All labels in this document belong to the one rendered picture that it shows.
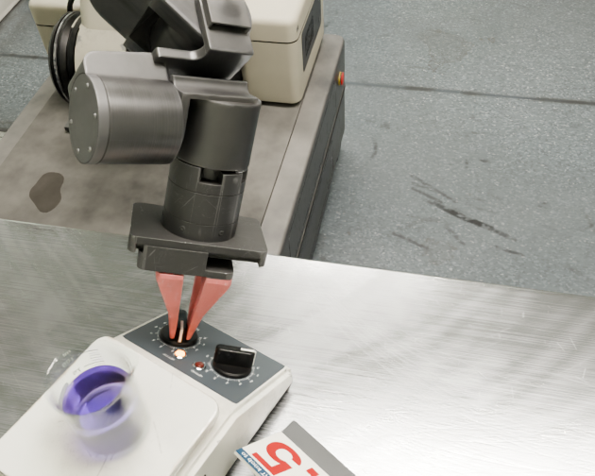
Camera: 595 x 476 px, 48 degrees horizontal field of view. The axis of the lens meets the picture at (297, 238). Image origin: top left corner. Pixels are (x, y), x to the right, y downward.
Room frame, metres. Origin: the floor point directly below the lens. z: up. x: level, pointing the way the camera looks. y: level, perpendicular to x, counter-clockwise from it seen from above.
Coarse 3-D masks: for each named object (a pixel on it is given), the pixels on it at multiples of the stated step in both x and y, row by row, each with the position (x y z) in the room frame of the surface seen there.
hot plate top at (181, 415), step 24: (144, 360) 0.27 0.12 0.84; (144, 384) 0.25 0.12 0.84; (168, 384) 0.25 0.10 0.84; (48, 408) 0.23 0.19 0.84; (168, 408) 0.23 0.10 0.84; (192, 408) 0.23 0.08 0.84; (216, 408) 0.22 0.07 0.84; (24, 432) 0.22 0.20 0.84; (48, 432) 0.22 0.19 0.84; (72, 432) 0.22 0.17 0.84; (168, 432) 0.21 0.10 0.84; (192, 432) 0.21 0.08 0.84; (0, 456) 0.20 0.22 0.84; (24, 456) 0.20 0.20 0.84; (48, 456) 0.20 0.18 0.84; (72, 456) 0.20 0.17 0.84; (144, 456) 0.19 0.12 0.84; (168, 456) 0.19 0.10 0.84
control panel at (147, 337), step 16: (160, 320) 0.33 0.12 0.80; (128, 336) 0.31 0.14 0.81; (144, 336) 0.31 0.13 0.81; (208, 336) 0.32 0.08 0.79; (224, 336) 0.32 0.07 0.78; (160, 352) 0.29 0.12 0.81; (192, 352) 0.29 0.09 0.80; (208, 352) 0.30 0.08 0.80; (256, 352) 0.30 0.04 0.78; (176, 368) 0.27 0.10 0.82; (192, 368) 0.27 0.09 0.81; (208, 368) 0.28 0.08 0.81; (256, 368) 0.28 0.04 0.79; (272, 368) 0.28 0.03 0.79; (208, 384) 0.26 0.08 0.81; (224, 384) 0.26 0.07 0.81; (240, 384) 0.26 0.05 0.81; (256, 384) 0.26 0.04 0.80; (240, 400) 0.24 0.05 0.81
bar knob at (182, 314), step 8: (184, 312) 0.33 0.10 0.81; (184, 320) 0.32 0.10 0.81; (168, 328) 0.32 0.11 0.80; (184, 328) 0.31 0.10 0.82; (160, 336) 0.31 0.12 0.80; (168, 336) 0.31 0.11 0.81; (176, 336) 0.30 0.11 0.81; (184, 336) 0.30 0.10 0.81; (192, 336) 0.31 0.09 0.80; (168, 344) 0.30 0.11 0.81; (176, 344) 0.30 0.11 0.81; (184, 344) 0.30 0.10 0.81; (192, 344) 0.30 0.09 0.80
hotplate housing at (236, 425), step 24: (120, 336) 0.31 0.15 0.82; (192, 384) 0.26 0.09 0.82; (264, 384) 0.26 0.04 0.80; (288, 384) 0.28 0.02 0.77; (240, 408) 0.24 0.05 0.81; (264, 408) 0.25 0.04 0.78; (216, 432) 0.22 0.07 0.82; (240, 432) 0.23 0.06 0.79; (192, 456) 0.20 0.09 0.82; (216, 456) 0.20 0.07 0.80
